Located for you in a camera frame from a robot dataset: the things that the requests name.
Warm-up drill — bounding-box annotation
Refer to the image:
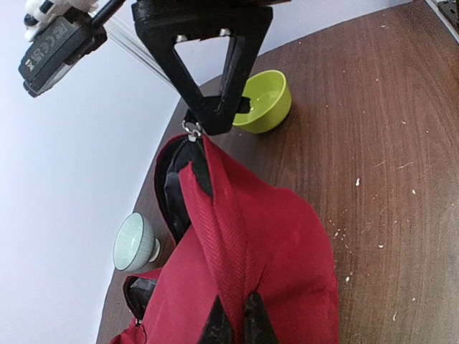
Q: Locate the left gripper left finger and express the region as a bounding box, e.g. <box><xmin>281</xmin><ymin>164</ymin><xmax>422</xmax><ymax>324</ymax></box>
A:
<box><xmin>202</xmin><ymin>297</ymin><xmax>233</xmax><ymax>344</ymax></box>

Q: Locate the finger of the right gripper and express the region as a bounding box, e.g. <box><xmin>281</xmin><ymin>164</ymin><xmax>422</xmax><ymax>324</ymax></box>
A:
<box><xmin>235</xmin><ymin>96</ymin><xmax>251</xmax><ymax>114</ymax></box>
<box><xmin>132</xmin><ymin>1</ymin><xmax>273</xmax><ymax>135</ymax></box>

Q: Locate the light blue ceramic bowl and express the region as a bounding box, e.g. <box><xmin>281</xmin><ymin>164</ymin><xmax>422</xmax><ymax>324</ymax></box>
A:
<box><xmin>113</xmin><ymin>212</ymin><xmax>161</xmax><ymax>272</ymax></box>

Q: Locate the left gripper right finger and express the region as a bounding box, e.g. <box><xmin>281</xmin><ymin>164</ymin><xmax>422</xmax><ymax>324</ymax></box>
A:
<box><xmin>244</xmin><ymin>292</ymin><xmax>278</xmax><ymax>344</ymax></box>

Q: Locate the lime green bowl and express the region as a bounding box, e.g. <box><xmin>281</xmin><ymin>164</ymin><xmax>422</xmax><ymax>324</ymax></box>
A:
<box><xmin>233</xmin><ymin>70</ymin><xmax>293</xmax><ymax>134</ymax></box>

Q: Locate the red backpack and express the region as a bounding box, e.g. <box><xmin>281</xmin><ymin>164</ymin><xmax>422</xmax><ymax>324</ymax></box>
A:
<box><xmin>114</xmin><ymin>135</ymin><xmax>339</xmax><ymax>343</ymax></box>

